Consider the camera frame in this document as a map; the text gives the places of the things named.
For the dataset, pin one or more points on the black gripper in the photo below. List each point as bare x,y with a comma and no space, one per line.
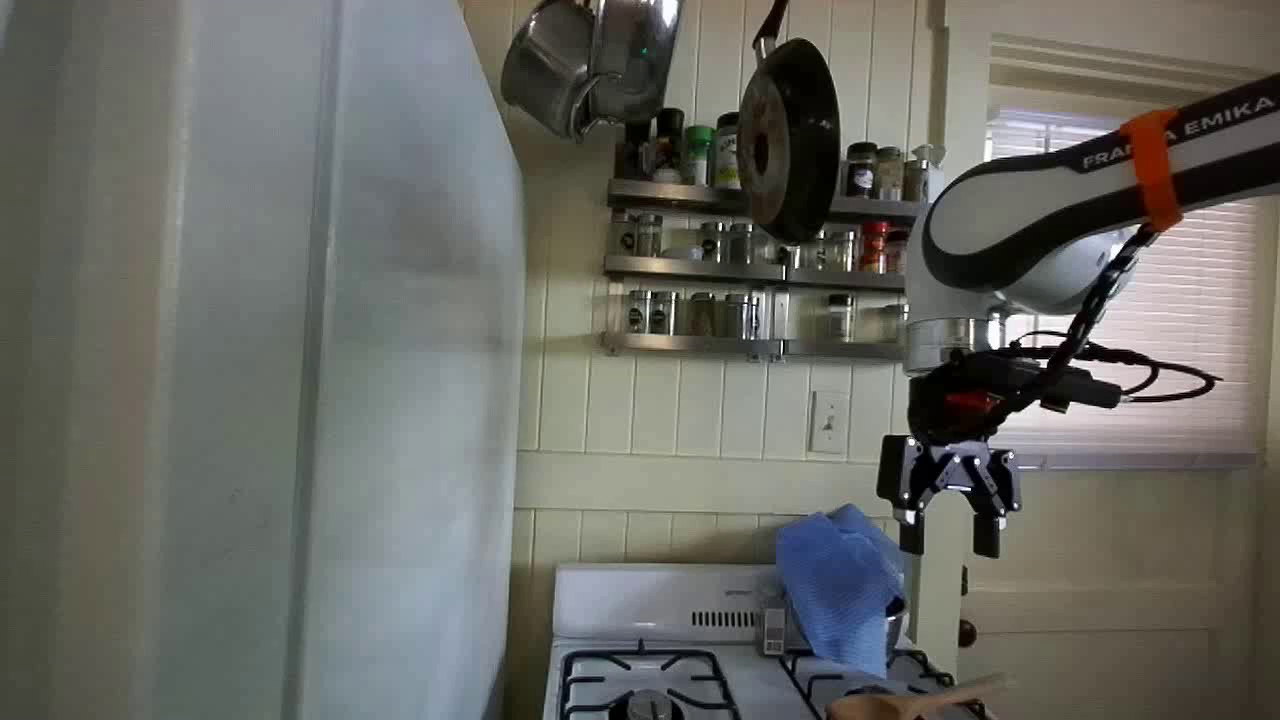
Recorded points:
954,417

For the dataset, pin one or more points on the wooden spoon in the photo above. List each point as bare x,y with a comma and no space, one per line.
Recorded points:
908,705

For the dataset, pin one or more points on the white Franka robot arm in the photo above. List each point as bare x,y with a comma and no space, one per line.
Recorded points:
1008,269

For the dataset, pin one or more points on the blue striped cloth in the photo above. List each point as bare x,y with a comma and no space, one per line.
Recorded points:
840,576

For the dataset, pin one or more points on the white window blind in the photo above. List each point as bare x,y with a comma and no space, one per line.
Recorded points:
1189,301

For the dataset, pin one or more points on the white gas stove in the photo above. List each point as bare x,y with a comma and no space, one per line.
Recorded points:
745,620

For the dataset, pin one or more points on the metal spice rack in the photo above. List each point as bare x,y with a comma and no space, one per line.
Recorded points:
690,275

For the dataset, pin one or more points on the black front stove grate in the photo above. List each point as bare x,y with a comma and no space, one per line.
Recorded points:
645,685

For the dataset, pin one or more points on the black hanging frying pan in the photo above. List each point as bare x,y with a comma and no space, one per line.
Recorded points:
791,133

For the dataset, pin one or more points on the hanging steel pot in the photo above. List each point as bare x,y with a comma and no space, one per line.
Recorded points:
595,61

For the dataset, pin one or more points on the white refrigerator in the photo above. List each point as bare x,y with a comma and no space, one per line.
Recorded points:
262,276

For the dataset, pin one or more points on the white light switch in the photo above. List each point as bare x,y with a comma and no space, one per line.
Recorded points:
830,420

